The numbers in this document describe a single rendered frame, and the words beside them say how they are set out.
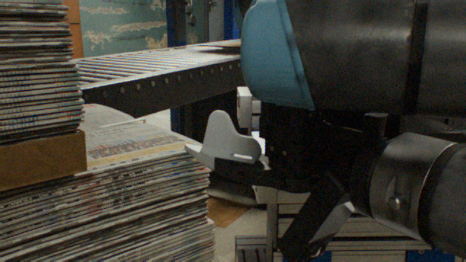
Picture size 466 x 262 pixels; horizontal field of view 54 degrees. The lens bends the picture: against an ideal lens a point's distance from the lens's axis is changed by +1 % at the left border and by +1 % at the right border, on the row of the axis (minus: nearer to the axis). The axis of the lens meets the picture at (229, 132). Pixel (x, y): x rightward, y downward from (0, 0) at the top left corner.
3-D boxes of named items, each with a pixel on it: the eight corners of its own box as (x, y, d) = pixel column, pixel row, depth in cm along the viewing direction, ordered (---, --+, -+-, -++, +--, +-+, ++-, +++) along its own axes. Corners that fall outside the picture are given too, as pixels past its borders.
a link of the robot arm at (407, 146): (464, 227, 36) (406, 262, 31) (409, 207, 39) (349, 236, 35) (478, 135, 34) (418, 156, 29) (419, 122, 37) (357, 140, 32)
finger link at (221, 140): (185, 102, 47) (269, 110, 44) (186, 156, 49) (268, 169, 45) (169, 108, 45) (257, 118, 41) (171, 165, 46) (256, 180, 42)
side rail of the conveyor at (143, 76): (61, 142, 113) (56, 94, 110) (46, 138, 116) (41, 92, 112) (287, 74, 223) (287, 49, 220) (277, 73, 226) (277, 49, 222)
